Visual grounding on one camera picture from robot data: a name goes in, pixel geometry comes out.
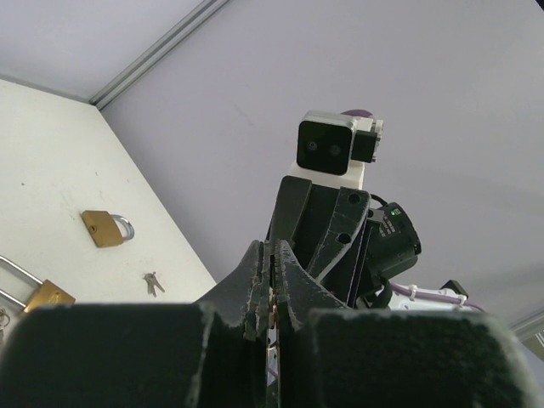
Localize cable lock keys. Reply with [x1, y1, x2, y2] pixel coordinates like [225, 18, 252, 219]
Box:
[266, 289, 279, 365]

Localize long shackle brass padlock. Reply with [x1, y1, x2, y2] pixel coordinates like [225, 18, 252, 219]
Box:
[1, 256, 76, 314]

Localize keys beside long padlock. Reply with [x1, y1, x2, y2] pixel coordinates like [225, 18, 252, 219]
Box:
[0, 308, 11, 342]

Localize keys beside small padlock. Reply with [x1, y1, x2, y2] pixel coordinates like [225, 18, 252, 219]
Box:
[143, 272, 165, 298]

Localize wide brass padlock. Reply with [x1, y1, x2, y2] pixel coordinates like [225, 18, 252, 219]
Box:
[81, 210, 135, 248]

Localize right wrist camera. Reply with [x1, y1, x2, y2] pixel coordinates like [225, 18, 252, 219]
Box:
[289, 110, 383, 190]

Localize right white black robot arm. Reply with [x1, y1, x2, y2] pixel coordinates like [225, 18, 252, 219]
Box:
[268, 176, 481, 313]

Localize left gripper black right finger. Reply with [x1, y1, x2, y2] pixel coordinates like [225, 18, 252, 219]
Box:
[275, 241, 543, 407]

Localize right aluminium frame post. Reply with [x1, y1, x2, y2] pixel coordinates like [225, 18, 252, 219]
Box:
[88, 0, 230, 111]

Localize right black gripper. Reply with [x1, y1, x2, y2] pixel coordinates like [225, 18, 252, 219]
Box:
[267, 175, 422, 309]

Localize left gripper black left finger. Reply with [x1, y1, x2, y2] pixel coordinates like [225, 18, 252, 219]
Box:
[1, 241, 269, 407]

